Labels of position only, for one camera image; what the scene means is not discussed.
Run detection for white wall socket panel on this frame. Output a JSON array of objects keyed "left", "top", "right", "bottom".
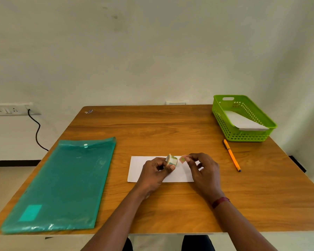
[{"left": 0, "top": 102, "right": 42, "bottom": 116}]

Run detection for dark red wrist band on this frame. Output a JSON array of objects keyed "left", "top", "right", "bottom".
[{"left": 211, "top": 197, "right": 231, "bottom": 209}]

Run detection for small clear tape roll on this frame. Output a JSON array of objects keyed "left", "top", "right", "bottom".
[{"left": 165, "top": 153, "right": 179, "bottom": 168}]

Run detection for person's right forearm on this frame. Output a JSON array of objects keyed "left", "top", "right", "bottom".
[{"left": 213, "top": 200, "right": 278, "bottom": 251}]

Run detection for person's left forearm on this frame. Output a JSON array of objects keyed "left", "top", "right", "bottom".
[{"left": 81, "top": 189, "right": 147, "bottom": 251}]

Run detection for person's left leg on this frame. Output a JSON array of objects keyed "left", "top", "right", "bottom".
[{"left": 121, "top": 237, "right": 134, "bottom": 251}]

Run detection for person's right hand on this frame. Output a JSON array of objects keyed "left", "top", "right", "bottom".
[{"left": 184, "top": 153, "right": 226, "bottom": 205}]

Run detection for person's leg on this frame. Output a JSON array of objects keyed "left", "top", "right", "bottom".
[
  {"left": 181, "top": 235, "right": 216, "bottom": 251},
  {"left": 121, "top": 237, "right": 134, "bottom": 251}
]

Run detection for black skirting board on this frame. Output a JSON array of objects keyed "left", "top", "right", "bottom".
[{"left": 0, "top": 155, "right": 307, "bottom": 173}]

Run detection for orange pen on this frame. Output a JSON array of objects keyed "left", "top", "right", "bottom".
[{"left": 223, "top": 138, "right": 242, "bottom": 173}]

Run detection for green plastic basket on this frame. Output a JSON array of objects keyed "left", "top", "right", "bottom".
[{"left": 211, "top": 94, "right": 278, "bottom": 143}]

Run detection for green translucent plastic folder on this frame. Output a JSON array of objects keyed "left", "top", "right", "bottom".
[{"left": 0, "top": 137, "right": 117, "bottom": 235}]

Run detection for person's right leg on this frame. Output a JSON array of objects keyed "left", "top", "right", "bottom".
[{"left": 181, "top": 235, "right": 216, "bottom": 251}]

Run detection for black power cable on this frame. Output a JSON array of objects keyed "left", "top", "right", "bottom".
[{"left": 27, "top": 109, "right": 50, "bottom": 152}]

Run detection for person's left hand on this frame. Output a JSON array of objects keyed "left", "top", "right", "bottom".
[{"left": 135, "top": 157, "right": 176, "bottom": 198}]

